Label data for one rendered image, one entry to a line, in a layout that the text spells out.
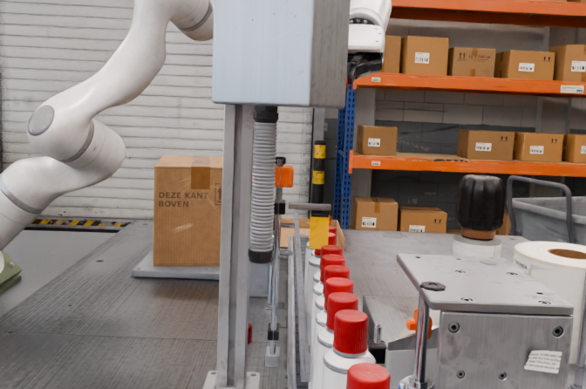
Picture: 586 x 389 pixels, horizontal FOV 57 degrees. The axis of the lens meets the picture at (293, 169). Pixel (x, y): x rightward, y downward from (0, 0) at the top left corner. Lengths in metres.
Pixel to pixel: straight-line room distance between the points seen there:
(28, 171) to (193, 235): 0.45
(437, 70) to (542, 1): 1.01
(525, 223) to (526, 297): 2.96
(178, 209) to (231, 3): 0.80
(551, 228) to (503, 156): 1.87
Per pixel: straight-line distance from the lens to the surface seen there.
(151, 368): 1.02
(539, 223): 3.36
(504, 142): 5.07
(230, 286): 0.88
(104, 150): 1.28
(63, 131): 1.21
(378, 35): 0.92
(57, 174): 1.33
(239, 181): 0.84
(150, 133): 5.39
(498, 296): 0.46
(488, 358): 0.46
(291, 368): 0.91
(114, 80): 1.24
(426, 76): 4.73
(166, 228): 1.49
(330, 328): 0.60
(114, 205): 5.55
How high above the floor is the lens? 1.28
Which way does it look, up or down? 6 degrees down
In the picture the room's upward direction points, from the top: 2 degrees clockwise
